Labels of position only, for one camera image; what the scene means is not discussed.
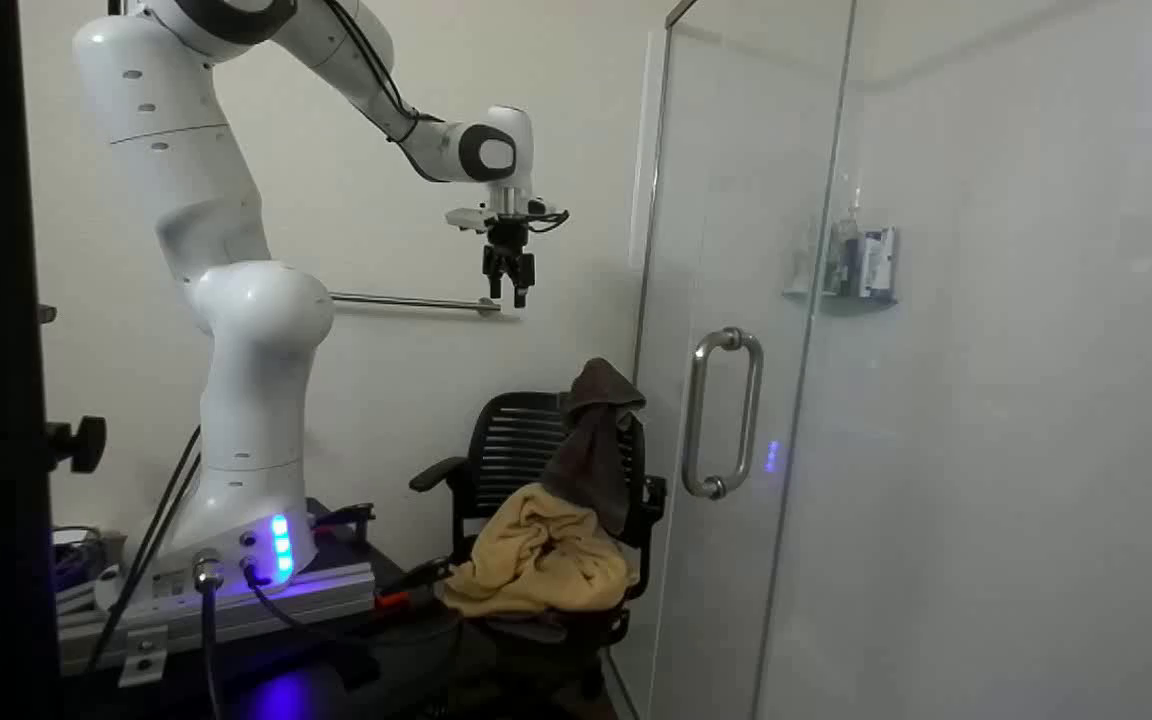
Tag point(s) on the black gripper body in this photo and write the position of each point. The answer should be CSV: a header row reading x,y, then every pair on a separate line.
x,y
509,245

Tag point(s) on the glass shower door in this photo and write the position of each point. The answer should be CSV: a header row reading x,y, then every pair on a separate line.
x,y
738,202

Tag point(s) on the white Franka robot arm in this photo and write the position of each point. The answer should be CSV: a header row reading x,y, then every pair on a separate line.
x,y
249,401

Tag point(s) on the black mesh office chair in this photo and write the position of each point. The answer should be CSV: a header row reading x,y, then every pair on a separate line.
x,y
503,444

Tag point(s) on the brown towel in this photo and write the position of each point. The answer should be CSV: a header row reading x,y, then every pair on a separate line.
x,y
599,444

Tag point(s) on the yellow towel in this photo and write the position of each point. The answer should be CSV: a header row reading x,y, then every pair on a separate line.
x,y
541,552

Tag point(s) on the orange and black clamp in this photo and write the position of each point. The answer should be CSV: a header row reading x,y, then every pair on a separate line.
x,y
402,597

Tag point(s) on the clear soap bottle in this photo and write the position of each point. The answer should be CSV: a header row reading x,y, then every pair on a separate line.
x,y
847,262

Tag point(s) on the small shower shelf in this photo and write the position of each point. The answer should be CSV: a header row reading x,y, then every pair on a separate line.
x,y
858,305

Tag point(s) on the black round knob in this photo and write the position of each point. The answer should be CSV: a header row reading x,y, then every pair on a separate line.
x,y
82,444

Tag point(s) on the fixed glass shower panel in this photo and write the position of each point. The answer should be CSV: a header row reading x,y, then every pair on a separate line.
x,y
1030,442

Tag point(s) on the metal wall towel bar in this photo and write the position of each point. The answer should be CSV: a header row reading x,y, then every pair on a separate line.
x,y
418,305

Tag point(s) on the black metal stand post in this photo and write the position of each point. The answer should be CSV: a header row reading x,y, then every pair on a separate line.
x,y
11,334

